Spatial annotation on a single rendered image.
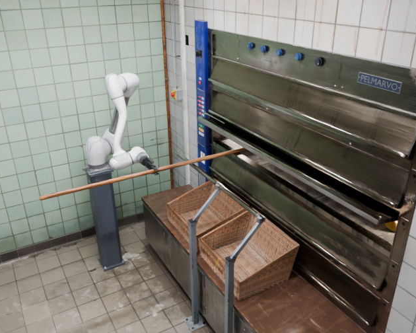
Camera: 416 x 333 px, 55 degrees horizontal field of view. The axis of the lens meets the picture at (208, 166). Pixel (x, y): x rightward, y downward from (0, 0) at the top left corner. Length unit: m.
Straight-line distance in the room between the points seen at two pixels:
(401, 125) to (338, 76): 0.44
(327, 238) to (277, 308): 0.54
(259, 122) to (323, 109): 0.64
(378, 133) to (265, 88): 0.91
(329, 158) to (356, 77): 0.49
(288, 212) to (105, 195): 1.60
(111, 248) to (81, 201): 0.66
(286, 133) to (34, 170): 2.40
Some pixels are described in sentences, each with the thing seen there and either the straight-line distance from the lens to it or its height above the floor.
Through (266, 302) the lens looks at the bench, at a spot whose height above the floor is 0.58.
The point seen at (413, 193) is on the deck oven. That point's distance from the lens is 2.12.
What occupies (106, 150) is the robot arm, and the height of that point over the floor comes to 1.16.
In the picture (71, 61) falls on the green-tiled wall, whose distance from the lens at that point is 3.83.
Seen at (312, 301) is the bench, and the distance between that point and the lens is 2.80.
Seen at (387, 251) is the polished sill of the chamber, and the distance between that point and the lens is 2.33.
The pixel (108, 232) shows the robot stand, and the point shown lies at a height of 0.40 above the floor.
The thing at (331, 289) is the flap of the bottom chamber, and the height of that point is 0.69.
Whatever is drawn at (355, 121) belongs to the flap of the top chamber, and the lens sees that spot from 2.23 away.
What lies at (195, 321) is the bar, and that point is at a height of 0.03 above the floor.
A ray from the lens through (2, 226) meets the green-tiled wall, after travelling 4.25.
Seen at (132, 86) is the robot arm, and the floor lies 1.69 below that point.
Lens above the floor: 2.48
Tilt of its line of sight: 25 degrees down
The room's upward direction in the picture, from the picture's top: 1 degrees counter-clockwise
